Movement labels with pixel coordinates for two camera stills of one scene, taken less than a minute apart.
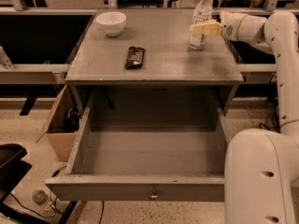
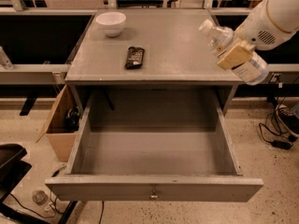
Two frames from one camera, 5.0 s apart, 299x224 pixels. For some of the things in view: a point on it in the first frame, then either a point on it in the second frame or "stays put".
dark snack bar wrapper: [135, 57] stays put
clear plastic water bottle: [203, 12] → [255, 71]
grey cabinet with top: [150, 71] stays put
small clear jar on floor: [39, 196] stays put
